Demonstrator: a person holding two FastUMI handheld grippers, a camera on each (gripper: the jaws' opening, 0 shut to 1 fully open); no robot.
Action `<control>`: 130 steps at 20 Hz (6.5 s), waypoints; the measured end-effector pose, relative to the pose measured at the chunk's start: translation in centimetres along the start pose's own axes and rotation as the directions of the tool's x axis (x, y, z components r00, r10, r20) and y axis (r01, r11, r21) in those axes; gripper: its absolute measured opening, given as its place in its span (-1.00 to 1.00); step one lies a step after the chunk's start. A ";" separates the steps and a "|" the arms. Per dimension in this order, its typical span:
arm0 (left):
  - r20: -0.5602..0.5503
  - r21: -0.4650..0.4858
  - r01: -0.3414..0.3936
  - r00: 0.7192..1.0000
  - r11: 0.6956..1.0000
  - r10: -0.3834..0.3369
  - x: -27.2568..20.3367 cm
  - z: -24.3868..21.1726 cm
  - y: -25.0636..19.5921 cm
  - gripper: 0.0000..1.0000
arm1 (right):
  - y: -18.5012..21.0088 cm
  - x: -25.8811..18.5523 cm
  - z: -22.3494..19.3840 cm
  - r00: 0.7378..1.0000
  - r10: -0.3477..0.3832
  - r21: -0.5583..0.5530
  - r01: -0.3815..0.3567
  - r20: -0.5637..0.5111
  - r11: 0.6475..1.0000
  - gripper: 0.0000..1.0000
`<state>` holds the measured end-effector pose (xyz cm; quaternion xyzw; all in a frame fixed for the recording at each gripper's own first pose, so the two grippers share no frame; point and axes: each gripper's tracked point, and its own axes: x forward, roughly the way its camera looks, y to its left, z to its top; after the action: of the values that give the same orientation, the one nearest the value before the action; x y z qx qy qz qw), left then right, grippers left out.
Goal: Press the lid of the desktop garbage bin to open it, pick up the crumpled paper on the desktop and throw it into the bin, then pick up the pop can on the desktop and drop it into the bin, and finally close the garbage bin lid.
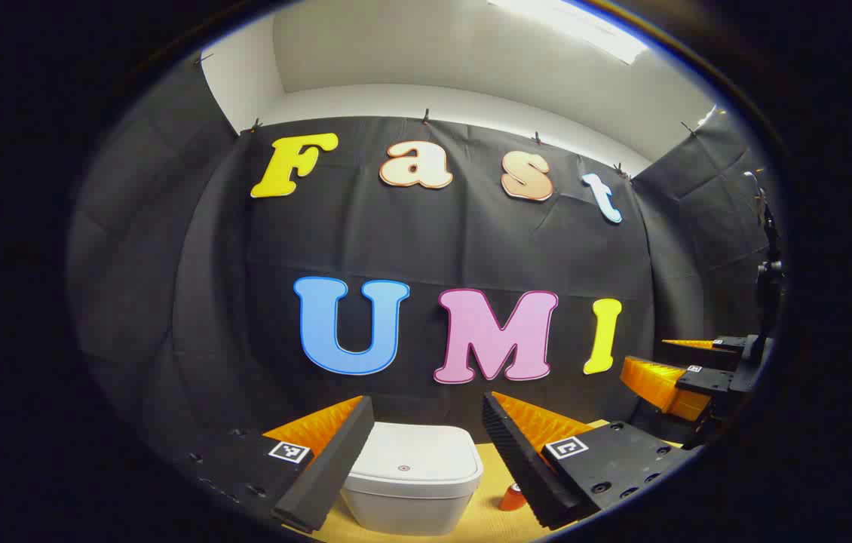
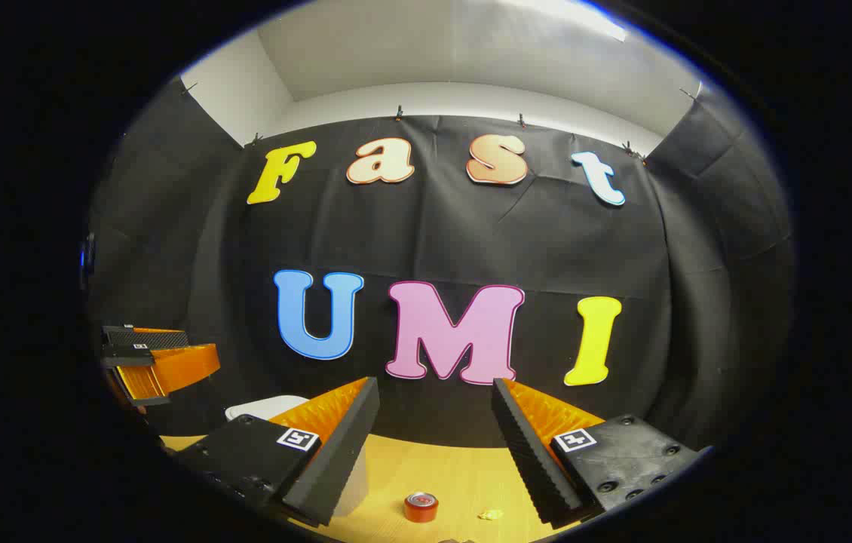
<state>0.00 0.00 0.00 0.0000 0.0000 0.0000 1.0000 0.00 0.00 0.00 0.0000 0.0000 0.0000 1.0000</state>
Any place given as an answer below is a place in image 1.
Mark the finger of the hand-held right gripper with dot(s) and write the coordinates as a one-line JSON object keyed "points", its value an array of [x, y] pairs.
{"points": [[697, 344], [652, 381]]}

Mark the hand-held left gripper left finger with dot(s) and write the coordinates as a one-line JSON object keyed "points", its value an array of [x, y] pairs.
{"points": [[335, 467]]}

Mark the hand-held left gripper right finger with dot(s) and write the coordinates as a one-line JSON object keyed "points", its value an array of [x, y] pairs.
{"points": [[516, 467]]}

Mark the red pop can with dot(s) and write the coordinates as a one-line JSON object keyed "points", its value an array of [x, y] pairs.
{"points": [[513, 499]]}

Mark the white desktop garbage bin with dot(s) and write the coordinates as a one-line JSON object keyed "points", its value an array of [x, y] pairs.
{"points": [[411, 467]]}

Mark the wooden desktop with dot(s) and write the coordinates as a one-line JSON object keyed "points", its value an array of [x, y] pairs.
{"points": [[486, 513]]}

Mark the black backdrop cloth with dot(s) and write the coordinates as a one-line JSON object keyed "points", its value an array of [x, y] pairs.
{"points": [[433, 241]]}

